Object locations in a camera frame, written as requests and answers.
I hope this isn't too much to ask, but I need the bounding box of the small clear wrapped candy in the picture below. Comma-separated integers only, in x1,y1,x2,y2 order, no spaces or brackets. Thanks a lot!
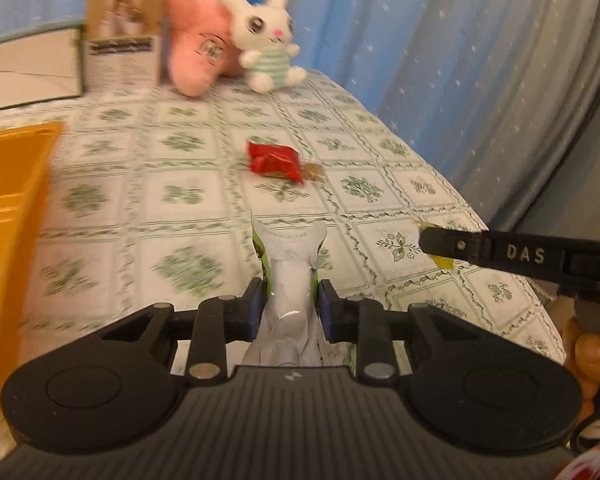
301,162,325,182

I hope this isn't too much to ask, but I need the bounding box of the yellow candy packet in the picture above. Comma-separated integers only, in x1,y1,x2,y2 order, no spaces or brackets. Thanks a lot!
415,221,456,271

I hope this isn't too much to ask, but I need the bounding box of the person right hand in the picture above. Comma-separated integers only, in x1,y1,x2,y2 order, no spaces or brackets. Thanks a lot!
562,318,600,420

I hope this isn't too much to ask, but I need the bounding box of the white bunny plush toy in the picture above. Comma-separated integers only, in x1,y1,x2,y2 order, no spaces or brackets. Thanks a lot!
222,0,306,94

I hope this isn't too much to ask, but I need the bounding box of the brown product cardboard box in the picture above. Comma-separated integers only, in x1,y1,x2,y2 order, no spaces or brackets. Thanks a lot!
83,0,166,92

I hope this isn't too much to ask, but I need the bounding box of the red snack packet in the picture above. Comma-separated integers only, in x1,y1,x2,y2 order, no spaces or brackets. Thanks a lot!
247,142,303,183

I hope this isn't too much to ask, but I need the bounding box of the white flat box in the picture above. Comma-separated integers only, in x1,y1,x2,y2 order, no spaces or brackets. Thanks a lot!
0,22,84,110

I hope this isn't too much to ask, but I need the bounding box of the pink star plush toy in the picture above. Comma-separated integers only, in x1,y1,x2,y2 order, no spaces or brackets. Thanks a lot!
166,0,244,98

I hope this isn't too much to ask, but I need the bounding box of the green patterned tablecloth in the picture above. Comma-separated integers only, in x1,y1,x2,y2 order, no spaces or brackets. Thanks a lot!
0,73,565,361

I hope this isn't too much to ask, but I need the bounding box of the orange plastic bin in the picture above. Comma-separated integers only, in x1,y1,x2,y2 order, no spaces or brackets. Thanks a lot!
0,122,64,415

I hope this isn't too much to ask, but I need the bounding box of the white green snack pouch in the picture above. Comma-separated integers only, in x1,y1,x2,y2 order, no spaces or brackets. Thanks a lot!
242,217,348,367

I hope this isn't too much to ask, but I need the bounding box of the blue star curtain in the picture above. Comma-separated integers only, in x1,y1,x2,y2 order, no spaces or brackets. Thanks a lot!
0,0,600,230

